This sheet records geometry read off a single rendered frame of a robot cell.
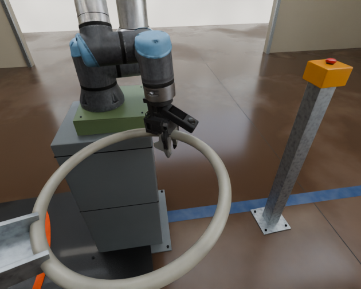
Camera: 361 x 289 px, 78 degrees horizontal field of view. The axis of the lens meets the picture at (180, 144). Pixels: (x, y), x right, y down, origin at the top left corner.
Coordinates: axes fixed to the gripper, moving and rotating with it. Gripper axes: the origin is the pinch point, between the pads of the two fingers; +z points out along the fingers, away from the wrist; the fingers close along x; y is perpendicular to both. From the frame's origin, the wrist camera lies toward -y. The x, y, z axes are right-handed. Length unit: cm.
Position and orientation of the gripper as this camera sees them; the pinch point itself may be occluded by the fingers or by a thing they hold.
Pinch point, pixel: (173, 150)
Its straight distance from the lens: 77.3
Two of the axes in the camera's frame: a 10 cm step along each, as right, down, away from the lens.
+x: -3.8, 5.9, -7.1
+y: -9.2, -1.9, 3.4
